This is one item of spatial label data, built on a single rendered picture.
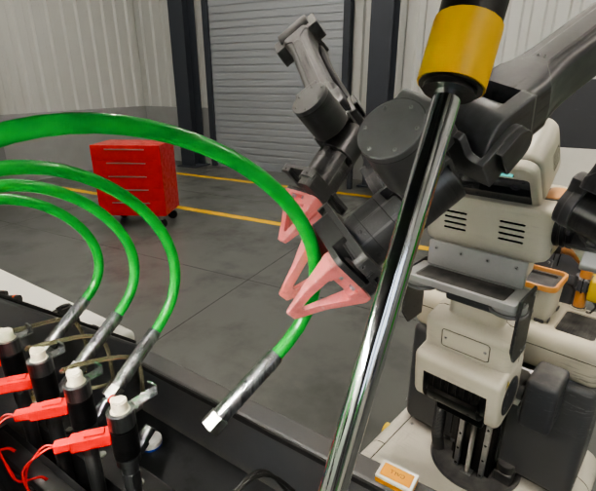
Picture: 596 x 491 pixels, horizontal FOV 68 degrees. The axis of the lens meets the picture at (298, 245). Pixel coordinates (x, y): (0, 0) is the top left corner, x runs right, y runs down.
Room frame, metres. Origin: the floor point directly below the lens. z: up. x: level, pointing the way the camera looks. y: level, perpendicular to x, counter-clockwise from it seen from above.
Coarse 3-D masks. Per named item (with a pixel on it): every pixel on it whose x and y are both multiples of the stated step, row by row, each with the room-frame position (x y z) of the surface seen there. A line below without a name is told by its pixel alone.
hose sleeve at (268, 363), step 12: (264, 360) 0.37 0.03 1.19; (276, 360) 0.37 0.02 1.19; (252, 372) 0.36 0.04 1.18; (264, 372) 0.36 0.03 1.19; (240, 384) 0.36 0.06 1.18; (252, 384) 0.35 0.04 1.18; (228, 396) 0.35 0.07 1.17; (240, 396) 0.35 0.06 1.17; (216, 408) 0.34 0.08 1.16; (228, 408) 0.34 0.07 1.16; (228, 420) 0.34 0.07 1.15
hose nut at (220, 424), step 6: (210, 414) 0.34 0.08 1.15; (216, 414) 0.34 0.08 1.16; (204, 420) 0.34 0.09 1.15; (210, 420) 0.33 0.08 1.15; (216, 420) 0.33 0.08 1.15; (222, 420) 0.33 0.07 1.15; (210, 426) 0.33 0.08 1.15; (216, 426) 0.33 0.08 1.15; (222, 426) 0.33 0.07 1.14; (210, 432) 0.33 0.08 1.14; (216, 432) 0.33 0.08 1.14
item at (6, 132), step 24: (24, 120) 0.28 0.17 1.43; (48, 120) 0.28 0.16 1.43; (72, 120) 0.29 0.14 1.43; (96, 120) 0.30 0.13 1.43; (120, 120) 0.31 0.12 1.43; (144, 120) 0.32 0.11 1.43; (0, 144) 0.27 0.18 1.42; (192, 144) 0.33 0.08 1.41; (216, 144) 0.35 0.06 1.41; (240, 168) 0.36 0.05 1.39; (312, 240) 0.39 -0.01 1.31; (312, 264) 0.40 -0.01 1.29; (288, 336) 0.38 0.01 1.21
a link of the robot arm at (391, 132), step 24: (408, 96) 0.37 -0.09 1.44; (384, 120) 0.37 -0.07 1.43; (408, 120) 0.35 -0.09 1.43; (360, 144) 0.36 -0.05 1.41; (384, 144) 0.35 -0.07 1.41; (408, 144) 0.34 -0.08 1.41; (456, 144) 0.39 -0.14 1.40; (504, 144) 0.39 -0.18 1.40; (528, 144) 0.40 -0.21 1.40; (384, 168) 0.35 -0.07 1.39; (408, 168) 0.35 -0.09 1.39; (456, 168) 0.42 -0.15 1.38; (480, 168) 0.38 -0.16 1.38; (504, 168) 0.39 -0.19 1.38
